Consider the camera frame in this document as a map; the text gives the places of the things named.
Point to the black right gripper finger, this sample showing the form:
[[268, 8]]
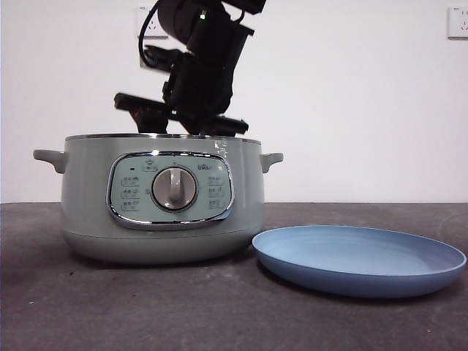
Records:
[[194, 128], [151, 124]]

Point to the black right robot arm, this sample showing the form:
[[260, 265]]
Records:
[[175, 18]]

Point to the pale green electric steamer pot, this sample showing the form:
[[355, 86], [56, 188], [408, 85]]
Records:
[[91, 204]]

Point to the blue round plate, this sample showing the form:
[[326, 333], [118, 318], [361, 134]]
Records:
[[347, 283]]

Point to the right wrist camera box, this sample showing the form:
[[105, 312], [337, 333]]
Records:
[[161, 55]]

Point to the white wall socket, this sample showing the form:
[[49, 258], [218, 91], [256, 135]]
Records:
[[142, 14], [459, 22]]

